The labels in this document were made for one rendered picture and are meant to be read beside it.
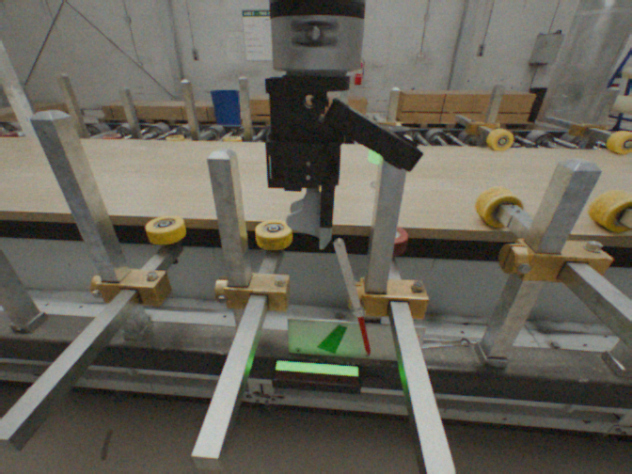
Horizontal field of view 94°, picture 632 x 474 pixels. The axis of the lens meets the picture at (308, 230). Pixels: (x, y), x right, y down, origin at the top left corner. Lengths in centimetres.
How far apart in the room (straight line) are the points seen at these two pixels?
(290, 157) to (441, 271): 59
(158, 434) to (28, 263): 76
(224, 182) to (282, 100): 18
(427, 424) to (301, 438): 96
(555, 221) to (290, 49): 43
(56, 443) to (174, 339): 95
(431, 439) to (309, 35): 43
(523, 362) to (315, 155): 62
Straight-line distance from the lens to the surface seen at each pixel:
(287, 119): 34
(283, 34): 32
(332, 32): 31
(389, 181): 44
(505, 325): 67
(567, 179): 54
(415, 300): 56
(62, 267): 112
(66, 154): 58
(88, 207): 61
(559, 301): 102
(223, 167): 46
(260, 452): 135
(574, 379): 81
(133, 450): 148
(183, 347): 72
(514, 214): 72
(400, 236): 65
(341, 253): 42
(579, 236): 87
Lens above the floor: 123
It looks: 30 degrees down
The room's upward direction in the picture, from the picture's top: straight up
